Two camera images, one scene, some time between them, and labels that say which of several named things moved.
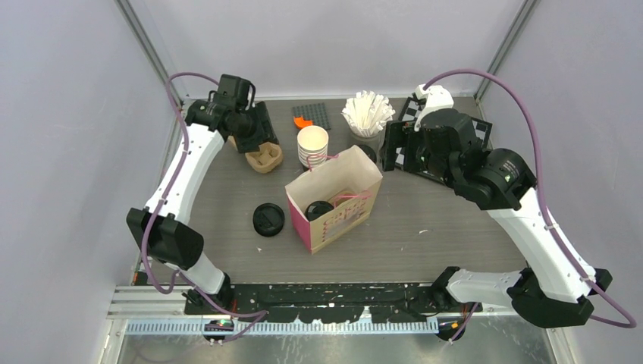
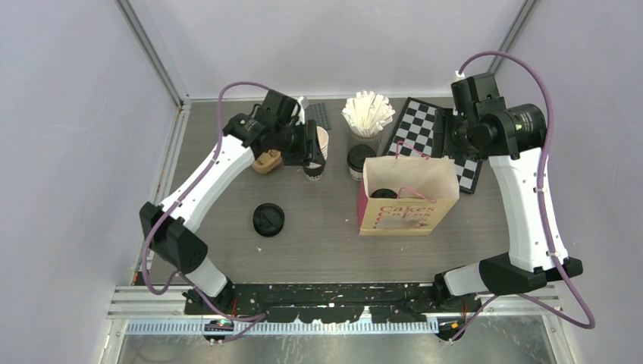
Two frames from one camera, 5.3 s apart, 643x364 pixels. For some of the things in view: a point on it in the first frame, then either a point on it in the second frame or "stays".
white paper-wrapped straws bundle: x=367 y=113 stays
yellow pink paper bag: x=334 y=197 to x=426 y=189
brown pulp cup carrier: x=265 y=160 stays
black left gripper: x=264 y=133 to x=309 y=146
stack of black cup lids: x=268 y=219 stays
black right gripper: x=400 y=133 to x=443 y=143
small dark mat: x=318 y=113 stays
